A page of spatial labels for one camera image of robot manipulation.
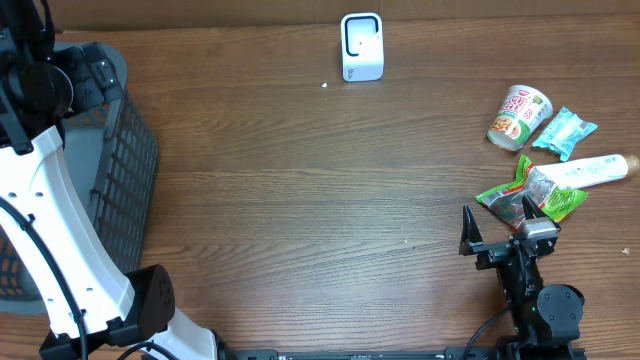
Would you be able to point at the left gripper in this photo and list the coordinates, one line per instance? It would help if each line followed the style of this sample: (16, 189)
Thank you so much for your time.
(94, 74)

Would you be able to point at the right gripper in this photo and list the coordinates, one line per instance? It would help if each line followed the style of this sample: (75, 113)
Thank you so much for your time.
(491, 250)

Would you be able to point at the green snack bag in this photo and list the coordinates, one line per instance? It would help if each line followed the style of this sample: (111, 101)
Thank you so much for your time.
(505, 200)

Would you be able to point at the white conditioner tube gold cap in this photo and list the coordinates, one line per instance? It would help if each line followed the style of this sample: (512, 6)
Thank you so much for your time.
(587, 172)

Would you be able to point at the teal snack packet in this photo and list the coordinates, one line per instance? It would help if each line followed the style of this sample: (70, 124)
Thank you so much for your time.
(563, 132)

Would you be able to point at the instant noodle cup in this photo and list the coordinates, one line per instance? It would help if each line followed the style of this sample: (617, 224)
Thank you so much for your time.
(522, 111)

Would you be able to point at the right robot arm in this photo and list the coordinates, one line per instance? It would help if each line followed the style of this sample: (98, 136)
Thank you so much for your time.
(546, 318)

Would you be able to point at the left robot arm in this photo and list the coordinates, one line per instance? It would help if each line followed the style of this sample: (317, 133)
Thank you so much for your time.
(89, 301)

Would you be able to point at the white barcode scanner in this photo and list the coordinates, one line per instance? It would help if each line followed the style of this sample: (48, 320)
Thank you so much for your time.
(362, 47)

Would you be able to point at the grey plastic shopping basket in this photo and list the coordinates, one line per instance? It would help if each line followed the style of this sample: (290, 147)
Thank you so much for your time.
(112, 158)

